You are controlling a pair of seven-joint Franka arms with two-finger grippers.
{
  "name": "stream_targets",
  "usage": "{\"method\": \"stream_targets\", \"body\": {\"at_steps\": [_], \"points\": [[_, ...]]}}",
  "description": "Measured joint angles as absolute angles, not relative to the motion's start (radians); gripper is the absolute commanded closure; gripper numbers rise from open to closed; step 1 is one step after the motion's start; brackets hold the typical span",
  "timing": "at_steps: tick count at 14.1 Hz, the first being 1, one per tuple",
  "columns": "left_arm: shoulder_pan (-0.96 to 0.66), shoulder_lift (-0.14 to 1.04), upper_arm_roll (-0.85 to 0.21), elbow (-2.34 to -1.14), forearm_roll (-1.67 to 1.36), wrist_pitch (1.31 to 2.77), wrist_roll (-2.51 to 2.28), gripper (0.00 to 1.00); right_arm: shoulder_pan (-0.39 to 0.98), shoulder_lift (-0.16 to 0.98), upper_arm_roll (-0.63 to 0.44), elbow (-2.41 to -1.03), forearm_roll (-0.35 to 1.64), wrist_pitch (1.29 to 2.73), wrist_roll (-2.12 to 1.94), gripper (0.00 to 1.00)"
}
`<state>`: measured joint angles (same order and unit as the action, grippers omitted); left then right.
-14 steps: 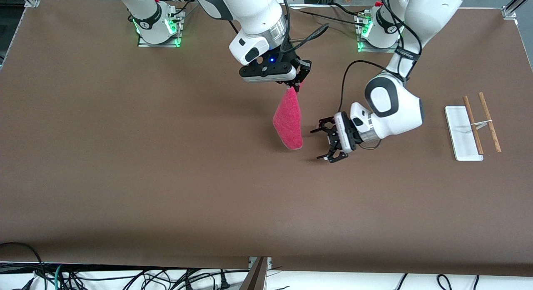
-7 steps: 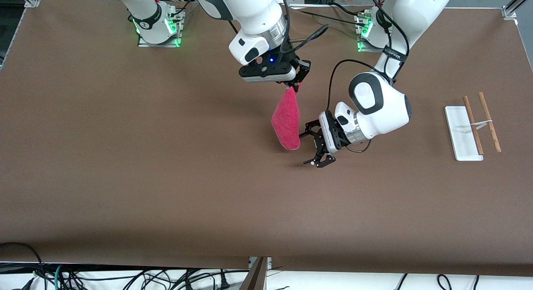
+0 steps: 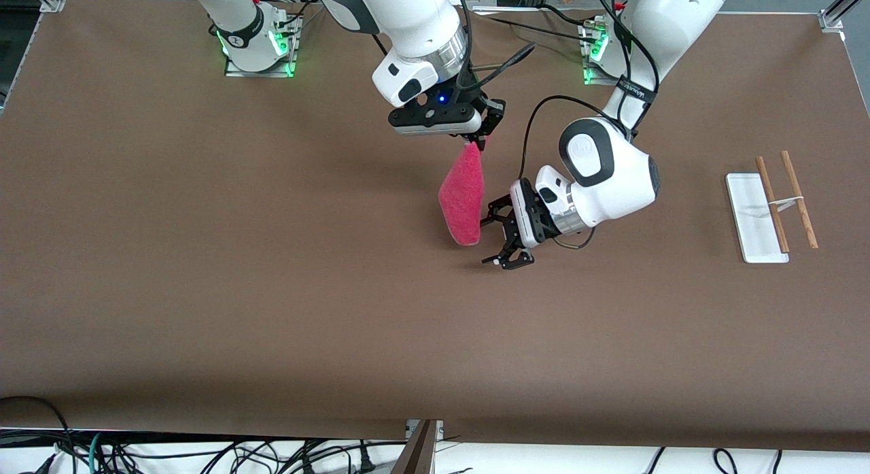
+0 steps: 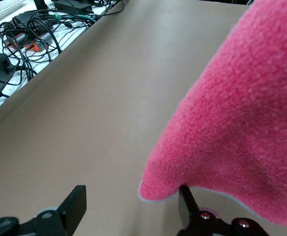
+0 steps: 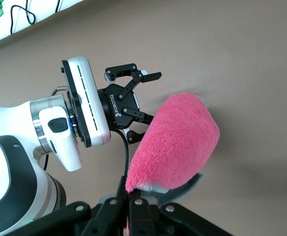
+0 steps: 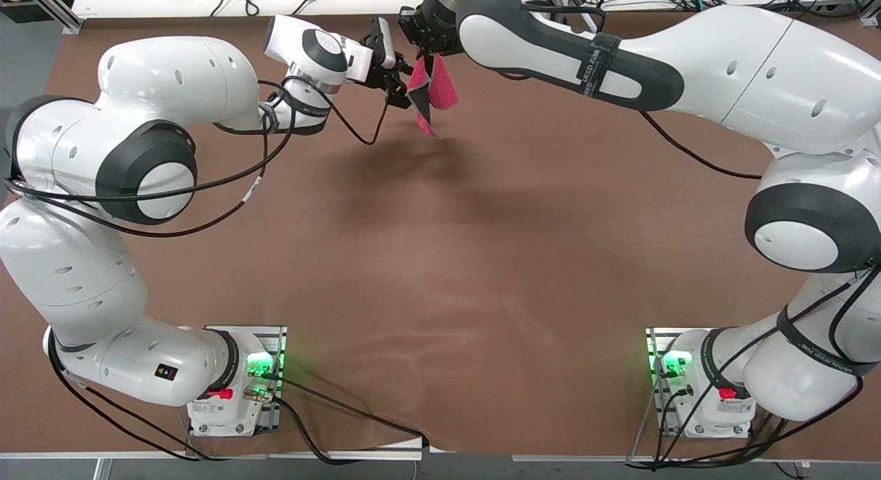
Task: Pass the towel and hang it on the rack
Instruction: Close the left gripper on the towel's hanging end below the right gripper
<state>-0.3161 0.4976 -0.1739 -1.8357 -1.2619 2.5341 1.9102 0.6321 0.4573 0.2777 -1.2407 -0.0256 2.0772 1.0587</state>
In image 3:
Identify metal bracket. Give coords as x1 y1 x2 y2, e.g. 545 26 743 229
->
406 420 445 442

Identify black cable tangle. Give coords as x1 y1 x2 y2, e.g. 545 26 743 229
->
102 439 408 474

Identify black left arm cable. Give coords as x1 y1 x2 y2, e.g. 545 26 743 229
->
520 0 661 252

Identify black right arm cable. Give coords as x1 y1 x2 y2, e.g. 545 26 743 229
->
449 0 538 111

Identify pink towel with grey back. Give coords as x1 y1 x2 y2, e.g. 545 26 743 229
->
438 142 486 248

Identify brown table cover sheet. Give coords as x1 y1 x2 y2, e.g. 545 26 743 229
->
0 0 870 454

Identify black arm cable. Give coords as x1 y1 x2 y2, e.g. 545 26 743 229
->
449 0 538 111
520 0 661 252

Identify black looped cable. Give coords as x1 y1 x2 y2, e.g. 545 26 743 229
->
0 395 74 474

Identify brown wooden post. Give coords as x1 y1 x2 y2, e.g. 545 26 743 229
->
393 420 438 474

